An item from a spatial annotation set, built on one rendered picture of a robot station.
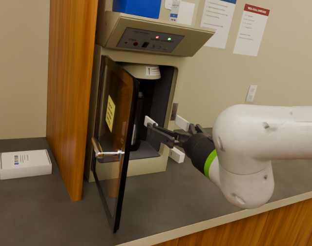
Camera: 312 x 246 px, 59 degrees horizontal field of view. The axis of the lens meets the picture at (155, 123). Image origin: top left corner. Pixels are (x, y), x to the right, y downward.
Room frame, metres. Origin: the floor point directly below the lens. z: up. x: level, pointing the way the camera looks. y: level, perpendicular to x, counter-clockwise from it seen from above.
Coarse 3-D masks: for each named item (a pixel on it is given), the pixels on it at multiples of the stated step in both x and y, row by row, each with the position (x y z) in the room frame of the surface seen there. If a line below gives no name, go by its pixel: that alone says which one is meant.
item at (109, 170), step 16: (112, 64) 0.71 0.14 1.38; (112, 80) 0.70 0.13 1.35; (128, 80) 0.58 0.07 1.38; (112, 96) 0.68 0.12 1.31; (128, 96) 0.56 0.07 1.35; (128, 112) 0.55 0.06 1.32; (112, 128) 0.65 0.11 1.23; (128, 128) 0.54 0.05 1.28; (112, 144) 0.63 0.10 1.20; (128, 144) 0.55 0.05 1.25; (96, 160) 0.78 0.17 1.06; (112, 160) 0.62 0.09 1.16; (96, 176) 0.76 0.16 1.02; (112, 176) 0.60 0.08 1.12; (112, 192) 0.59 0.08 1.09; (112, 208) 0.57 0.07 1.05; (112, 224) 0.56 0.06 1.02
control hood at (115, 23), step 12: (108, 12) 0.80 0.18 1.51; (108, 24) 0.80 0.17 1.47; (120, 24) 0.76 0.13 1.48; (132, 24) 0.77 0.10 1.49; (144, 24) 0.78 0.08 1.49; (156, 24) 0.80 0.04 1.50; (168, 24) 0.82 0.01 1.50; (180, 24) 0.83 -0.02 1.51; (108, 36) 0.79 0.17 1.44; (120, 36) 0.79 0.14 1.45; (192, 36) 0.89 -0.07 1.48; (204, 36) 0.90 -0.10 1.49; (120, 48) 0.83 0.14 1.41; (180, 48) 0.92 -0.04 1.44; (192, 48) 0.94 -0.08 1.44
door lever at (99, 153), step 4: (92, 140) 0.62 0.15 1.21; (96, 140) 0.62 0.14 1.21; (92, 144) 0.62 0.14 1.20; (96, 144) 0.60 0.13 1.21; (100, 144) 0.60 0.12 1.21; (96, 148) 0.58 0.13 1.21; (100, 148) 0.58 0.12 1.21; (96, 152) 0.56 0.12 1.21; (100, 152) 0.56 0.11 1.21; (104, 152) 0.57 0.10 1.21; (108, 152) 0.57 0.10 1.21; (112, 152) 0.58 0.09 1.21; (116, 152) 0.58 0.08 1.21; (96, 156) 0.56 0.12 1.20; (100, 156) 0.56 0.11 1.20; (104, 156) 0.57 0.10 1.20; (108, 156) 0.57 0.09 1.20; (112, 156) 0.58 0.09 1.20; (116, 156) 0.58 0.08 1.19
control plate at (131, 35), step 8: (128, 32) 0.79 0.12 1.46; (136, 32) 0.80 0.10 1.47; (144, 32) 0.81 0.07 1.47; (152, 32) 0.82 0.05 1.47; (160, 32) 0.83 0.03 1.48; (120, 40) 0.80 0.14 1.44; (128, 40) 0.81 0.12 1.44; (136, 40) 0.82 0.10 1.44; (144, 40) 0.83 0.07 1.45; (152, 40) 0.84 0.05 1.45; (160, 40) 0.85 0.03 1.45; (168, 40) 0.87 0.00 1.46; (176, 40) 0.88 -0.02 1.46; (136, 48) 0.85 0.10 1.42; (144, 48) 0.86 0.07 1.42; (152, 48) 0.88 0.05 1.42; (160, 48) 0.89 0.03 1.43; (168, 48) 0.90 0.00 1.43
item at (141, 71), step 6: (126, 66) 0.94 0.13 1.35; (132, 66) 0.94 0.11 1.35; (138, 66) 0.94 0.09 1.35; (144, 66) 0.95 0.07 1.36; (150, 66) 0.96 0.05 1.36; (156, 66) 0.99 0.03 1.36; (132, 72) 0.93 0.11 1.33; (138, 72) 0.93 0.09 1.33; (144, 72) 0.94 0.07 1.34; (150, 72) 0.95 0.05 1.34; (156, 72) 0.97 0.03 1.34; (138, 78) 0.93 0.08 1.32; (144, 78) 0.93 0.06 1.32; (150, 78) 0.94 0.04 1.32; (156, 78) 0.97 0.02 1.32
